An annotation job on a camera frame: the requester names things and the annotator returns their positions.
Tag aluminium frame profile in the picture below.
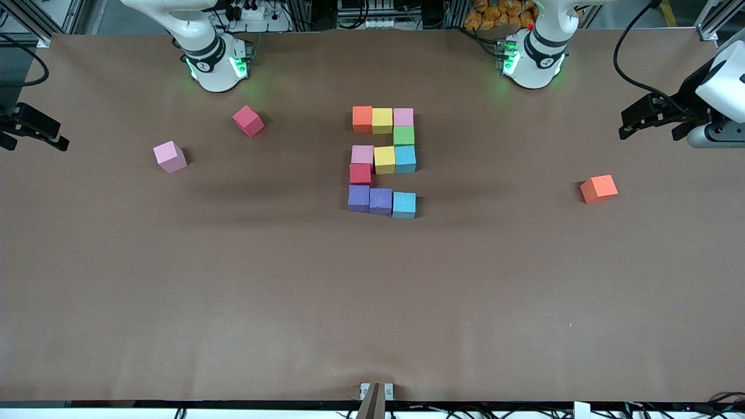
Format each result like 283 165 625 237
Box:
12 0 97 48
696 0 745 42

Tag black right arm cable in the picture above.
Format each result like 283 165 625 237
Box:
0 33 50 88

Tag blue foam cube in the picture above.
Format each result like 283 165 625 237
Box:
395 145 417 175
392 191 417 220

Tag black right camera mount bracket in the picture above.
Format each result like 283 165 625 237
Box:
0 104 27 152

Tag purple foam cube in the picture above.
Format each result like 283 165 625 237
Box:
348 185 371 213
370 188 393 216

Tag black left camera mount bracket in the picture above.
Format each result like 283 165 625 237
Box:
669 58 745 141

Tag bag of orange items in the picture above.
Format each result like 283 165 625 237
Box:
464 0 539 31

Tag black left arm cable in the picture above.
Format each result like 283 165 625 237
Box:
612 0 699 117

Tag white power strip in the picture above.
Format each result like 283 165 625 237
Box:
336 0 402 30
224 0 292 33

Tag brown paper table cover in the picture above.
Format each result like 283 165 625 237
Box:
0 28 745 403

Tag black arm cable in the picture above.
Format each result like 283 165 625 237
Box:
612 0 699 117
0 33 50 88

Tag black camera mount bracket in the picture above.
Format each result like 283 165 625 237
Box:
0 104 27 152
669 58 745 141

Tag metal table clamp bracket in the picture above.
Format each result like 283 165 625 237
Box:
356 382 395 419

